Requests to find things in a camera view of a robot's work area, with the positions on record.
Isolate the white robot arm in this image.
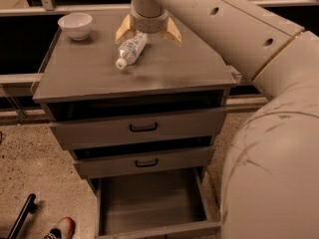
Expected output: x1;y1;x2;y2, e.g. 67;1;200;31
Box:
117;0;319;239

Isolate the black top drawer handle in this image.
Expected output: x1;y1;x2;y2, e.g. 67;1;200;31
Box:
129;122;159;132

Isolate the grey middle drawer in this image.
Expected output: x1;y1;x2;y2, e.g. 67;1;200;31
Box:
74;146;214;179

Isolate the white ceramic bowl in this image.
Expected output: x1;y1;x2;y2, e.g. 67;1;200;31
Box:
58;13;93;40

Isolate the grey bottom drawer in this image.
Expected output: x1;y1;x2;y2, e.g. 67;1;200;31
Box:
95;168;220;239

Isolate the grey drawer cabinet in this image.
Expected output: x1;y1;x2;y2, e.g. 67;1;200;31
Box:
32;5;242;184

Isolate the grey top drawer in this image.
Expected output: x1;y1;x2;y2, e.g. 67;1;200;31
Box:
50;108;226;150

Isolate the black middle drawer handle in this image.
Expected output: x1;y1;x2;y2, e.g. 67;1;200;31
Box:
135;158;159;168

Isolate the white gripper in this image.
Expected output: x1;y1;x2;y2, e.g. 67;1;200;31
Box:
115;6;181;46

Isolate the metal window railing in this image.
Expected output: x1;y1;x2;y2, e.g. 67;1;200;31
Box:
0;0;319;123

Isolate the black drawer handle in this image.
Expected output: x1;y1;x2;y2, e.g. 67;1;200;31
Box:
135;158;159;168
129;122;159;132

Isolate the red white shoe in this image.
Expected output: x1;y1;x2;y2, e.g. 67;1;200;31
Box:
43;217;75;239

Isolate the grey drawer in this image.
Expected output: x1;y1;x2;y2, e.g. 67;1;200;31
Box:
74;146;214;179
50;108;226;150
95;168;220;239

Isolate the clear plastic water bottle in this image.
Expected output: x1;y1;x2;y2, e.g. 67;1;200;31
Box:
116;32;148;70

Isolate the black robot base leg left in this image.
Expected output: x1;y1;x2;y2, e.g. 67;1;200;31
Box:
6;193;37;239

